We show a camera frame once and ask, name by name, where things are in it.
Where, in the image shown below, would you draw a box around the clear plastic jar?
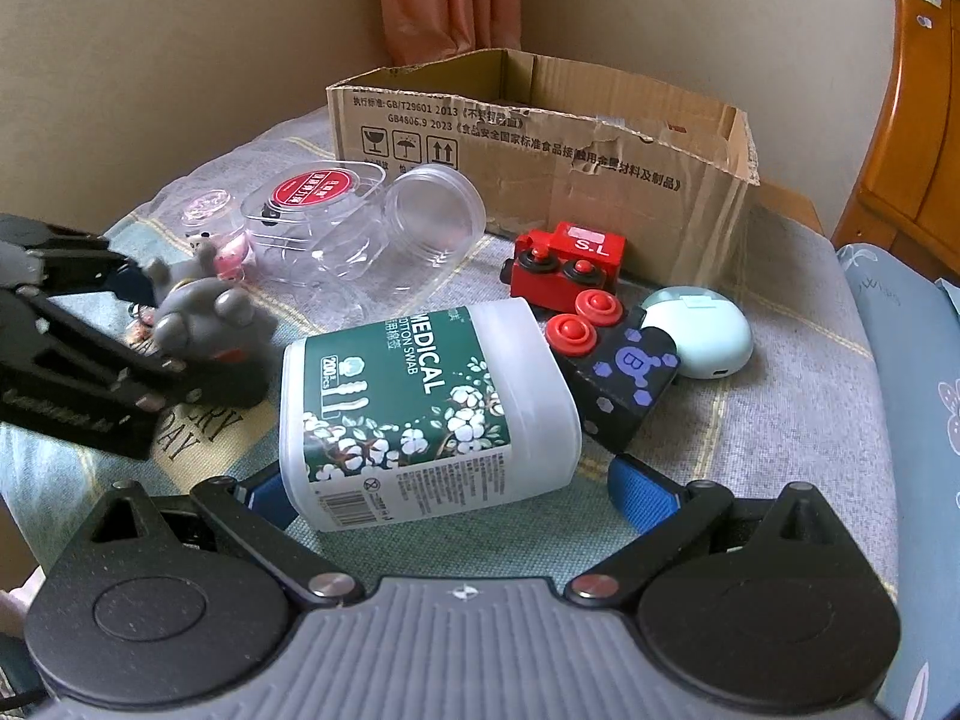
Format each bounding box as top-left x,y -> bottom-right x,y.
311,164 -> 487,320

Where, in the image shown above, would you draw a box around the clear jar with red label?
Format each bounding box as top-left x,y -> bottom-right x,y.
241,161 -> 387,281

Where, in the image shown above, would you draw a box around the black toy block red wheels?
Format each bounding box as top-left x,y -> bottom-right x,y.
544,289 -> 680,454

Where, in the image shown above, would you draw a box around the grey patterned table cloth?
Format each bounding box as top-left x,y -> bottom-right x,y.
2,207 -> 898,583

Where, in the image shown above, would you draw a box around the small jar with pink contents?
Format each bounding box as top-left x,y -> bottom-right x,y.
179,188 -> 251,280

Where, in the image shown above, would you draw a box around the open cardboard box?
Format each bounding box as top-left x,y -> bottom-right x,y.
327,49 -> 760,288

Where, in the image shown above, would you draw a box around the red wooden toy train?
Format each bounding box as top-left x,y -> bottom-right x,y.
500,221 -> 626,314

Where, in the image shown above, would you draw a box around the mint green round case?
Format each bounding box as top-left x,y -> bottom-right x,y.
641,286 -> 754,380

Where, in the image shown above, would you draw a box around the light blue floral pillow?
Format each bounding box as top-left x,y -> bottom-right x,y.
838,244 -> 958,718

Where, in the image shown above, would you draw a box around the white medical cotton swab box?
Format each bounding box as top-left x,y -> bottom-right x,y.
278,298 -> 583,533

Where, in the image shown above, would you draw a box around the orange wooden headboard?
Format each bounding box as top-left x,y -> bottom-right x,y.
832,0 -> 958,281

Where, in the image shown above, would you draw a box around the grey elephant toy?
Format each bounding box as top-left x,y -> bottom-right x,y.
143,239 -> 278,362

